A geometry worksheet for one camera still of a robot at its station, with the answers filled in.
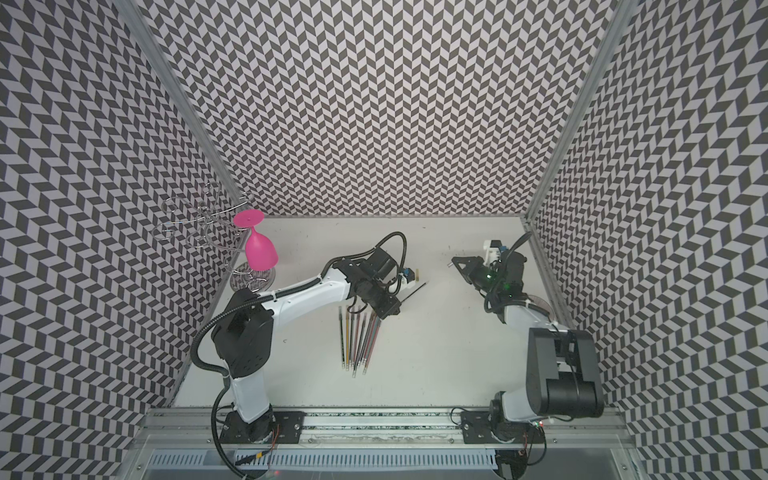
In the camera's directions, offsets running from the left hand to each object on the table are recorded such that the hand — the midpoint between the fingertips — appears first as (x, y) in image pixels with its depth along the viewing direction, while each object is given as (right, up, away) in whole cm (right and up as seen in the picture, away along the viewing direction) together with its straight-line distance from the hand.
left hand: (394, 312), depth 85 cm
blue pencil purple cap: (+5, +6, -2) cm, 8 cm away
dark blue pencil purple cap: (-10, -9, +2) cm, 13 cm away
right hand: (+17, +14, +2) cm, 22 cm away
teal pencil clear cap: (-6, -9, +2) cm, 11 cm away
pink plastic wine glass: (-38, +17, -2) cm, 41 cm away
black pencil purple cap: (-12, -8, +2) cm, 15 cm away
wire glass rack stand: (-63, +28, +12) cm, 69 cm away
